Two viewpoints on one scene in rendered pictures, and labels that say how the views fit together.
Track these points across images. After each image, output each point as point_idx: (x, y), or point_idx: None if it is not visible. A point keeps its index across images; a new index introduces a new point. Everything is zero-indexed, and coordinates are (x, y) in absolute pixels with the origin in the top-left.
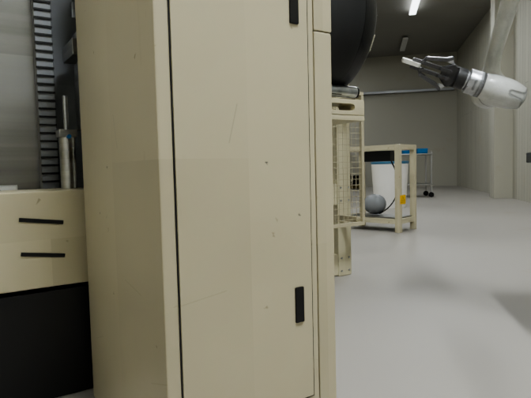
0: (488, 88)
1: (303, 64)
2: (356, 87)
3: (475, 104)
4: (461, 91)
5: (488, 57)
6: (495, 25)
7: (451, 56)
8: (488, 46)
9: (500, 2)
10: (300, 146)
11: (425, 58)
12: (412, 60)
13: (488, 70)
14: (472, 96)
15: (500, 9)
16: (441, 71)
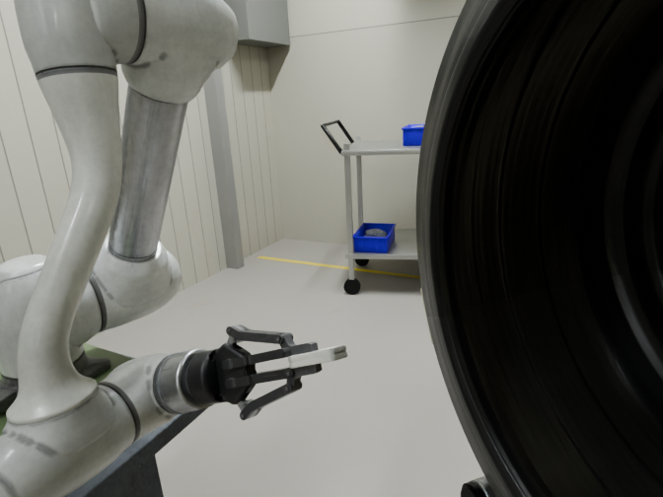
0: None
1: None
2: (472, 481)
3: (72, 490)
4: (208, 405)
5: (67, 342)
6: (93, 252)
7: (236, 325)
8: (64, 315)
9: (110, 197)
10: None
11: (292, 336)
12: (317, 348)
13: (81, 375)
14: (97, 460)
15: (111, 214)
16: (251, 367)
